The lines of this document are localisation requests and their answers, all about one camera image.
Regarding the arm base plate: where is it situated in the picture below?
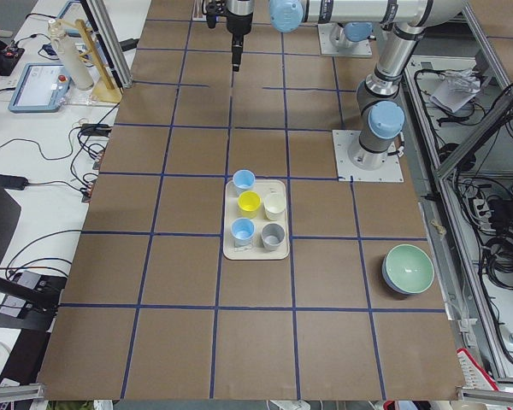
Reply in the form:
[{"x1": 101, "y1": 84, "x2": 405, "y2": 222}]
[
  {"x1": 332, "y1": 130, "x2": 404, "y2": 184},
  {"x1": 318, "y1": 22, "x2": 373, "y2": 58}
]

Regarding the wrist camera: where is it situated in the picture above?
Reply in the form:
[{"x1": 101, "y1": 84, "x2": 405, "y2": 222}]
[{"x1": 202, "y1": 0, "x2": 226, "y2": 29}]

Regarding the wooden mug tree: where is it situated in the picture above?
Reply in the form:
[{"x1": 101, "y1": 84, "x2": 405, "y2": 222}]
[{"x1": 56, "y1": 19, "x2": 121, "y2": 103}]

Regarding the pale green plastic cup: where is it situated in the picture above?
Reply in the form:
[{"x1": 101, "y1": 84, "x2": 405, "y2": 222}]
[{"x1": 263, "y1": 192, "x2": 286, "y2": 220}]

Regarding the aluminium frame post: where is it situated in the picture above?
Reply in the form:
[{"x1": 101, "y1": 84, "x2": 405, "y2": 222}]
[{"x1": 80, "y1": 0, "x2": 133, "y2": 89}]

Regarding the grey plastic cup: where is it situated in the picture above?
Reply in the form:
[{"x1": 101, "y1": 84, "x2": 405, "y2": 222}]
[{"x1": 261, "y1": 223, "x2": 286, "y2": 251}]

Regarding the green ceramic bowl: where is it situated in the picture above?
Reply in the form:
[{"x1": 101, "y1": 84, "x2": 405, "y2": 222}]
[{"x1": 381, "y1": 243, "x2": 435, "y2": 295}]

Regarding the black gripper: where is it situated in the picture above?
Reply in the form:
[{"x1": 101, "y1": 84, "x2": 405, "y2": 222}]
[{"x1": 226, "y1": 0, "x2": 254, "y2": 71}]

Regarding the blue plastic cup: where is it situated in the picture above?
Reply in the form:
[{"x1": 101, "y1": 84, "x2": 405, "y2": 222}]
[
  {"x1": 231, "y1": 218, "x2": 255, "y2": 247},
  {"x1": 232, "y1": 169, "x2": 256, "y2": 196}
]

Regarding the yellow plastic cup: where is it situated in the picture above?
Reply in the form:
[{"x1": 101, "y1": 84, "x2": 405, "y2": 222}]
[{"x1": 238, "y1": 190, "x2": 261, "y2": 219}]

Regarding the cream serving tray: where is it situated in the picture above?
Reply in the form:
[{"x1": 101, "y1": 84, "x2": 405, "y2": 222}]
[{"x1": 222, "y1": 179, "x2": 290, "y2": 261}]

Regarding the teach pendant tablet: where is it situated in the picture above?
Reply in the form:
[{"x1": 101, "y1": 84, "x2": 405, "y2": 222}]
[{"x1": 9, "y1": 63, "x2": 71, "y2": 113}]

